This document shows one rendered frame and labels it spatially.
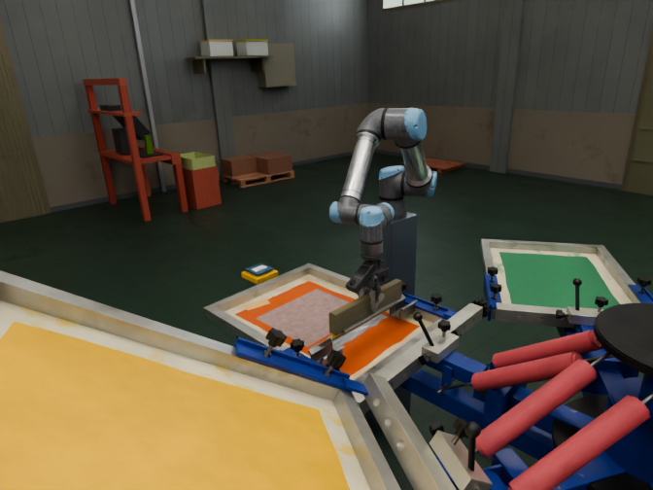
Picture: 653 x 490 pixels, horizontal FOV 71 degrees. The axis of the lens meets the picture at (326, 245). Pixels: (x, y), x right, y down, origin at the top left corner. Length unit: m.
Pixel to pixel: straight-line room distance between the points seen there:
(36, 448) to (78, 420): 0.07
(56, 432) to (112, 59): 7.51
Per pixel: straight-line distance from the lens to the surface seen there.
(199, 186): 6.95
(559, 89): 8.45
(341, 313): 1.47
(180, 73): 8.43
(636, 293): 2.17
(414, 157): 1.89
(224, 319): 1.80
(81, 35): 8.00
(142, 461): 0.76
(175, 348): 0.99
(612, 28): 8.21
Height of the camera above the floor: 1.86
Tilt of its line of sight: 21 degrees down
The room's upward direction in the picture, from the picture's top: 2 degrees counter-clockwise
